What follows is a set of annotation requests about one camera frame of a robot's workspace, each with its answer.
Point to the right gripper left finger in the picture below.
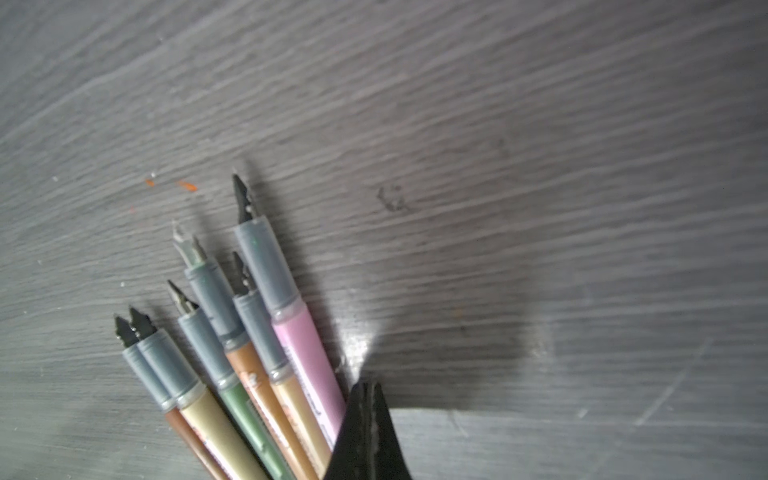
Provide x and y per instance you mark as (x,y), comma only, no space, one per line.
(349,460)

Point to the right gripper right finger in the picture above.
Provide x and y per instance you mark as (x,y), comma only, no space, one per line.
(386,457)

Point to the tan pen ochre cap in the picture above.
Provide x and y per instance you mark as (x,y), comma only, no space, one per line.
(282,376)

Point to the pink pen purple cap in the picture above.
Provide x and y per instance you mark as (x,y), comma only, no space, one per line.
(290,316)

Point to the cream pen brown cap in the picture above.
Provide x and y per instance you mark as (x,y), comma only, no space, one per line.
(195,401)

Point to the green pen tan cap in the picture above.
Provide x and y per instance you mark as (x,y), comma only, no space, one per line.
(197,329)

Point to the brown pen green cap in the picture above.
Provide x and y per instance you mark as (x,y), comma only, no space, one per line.
(165,402)

